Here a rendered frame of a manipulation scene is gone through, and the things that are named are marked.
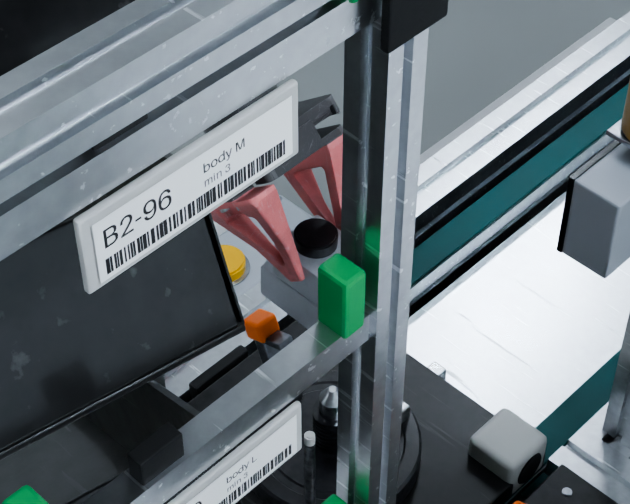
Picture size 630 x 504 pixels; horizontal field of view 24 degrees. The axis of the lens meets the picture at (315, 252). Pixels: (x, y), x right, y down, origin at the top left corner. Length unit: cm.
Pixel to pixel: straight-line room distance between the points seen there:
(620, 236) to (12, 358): 55
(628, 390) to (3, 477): 53
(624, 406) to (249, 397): 66
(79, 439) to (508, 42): 239
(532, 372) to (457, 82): 178
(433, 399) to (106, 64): 83
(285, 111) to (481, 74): 260
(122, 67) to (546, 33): 281
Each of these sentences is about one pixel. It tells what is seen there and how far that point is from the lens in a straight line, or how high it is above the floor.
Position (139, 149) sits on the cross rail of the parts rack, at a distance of 42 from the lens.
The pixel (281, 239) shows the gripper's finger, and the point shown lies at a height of 123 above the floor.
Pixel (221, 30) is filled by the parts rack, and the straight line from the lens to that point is 41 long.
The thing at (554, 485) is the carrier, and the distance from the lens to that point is 115.
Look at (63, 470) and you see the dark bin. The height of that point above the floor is 124.
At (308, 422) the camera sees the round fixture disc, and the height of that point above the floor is 99.
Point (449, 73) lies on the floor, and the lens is 305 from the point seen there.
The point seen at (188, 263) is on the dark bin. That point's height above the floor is 150.
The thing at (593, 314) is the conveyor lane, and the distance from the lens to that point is 135.
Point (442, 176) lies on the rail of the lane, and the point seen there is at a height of 95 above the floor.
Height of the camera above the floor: 190
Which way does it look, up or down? 46 degrees down
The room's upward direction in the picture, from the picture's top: straight up
